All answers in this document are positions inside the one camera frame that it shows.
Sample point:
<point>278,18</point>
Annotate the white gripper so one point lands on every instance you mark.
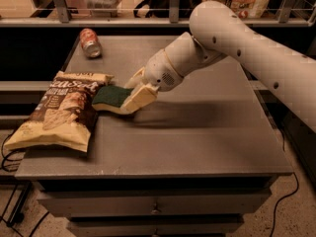
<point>160,70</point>

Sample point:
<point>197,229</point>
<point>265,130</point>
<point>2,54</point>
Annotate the green and yellow sponge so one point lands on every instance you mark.
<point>110,98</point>

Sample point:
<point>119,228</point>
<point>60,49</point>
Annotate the brown sea salt chip bag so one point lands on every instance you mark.
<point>64,115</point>

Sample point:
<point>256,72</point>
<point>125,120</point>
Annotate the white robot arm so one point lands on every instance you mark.
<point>215,33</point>

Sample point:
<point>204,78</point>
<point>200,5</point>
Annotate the dark bag on shelf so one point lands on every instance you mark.
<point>164,8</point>

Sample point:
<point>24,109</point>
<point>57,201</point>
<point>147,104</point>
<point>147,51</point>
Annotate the red soda can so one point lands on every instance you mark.
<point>90,43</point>

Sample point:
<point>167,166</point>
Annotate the grey drawer cabinet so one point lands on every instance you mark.
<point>205,152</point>

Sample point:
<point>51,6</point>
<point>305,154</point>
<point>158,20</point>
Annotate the clear plastic container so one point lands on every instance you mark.
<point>103,8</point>

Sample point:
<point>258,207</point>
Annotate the metal drawer knob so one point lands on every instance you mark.
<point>155,209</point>

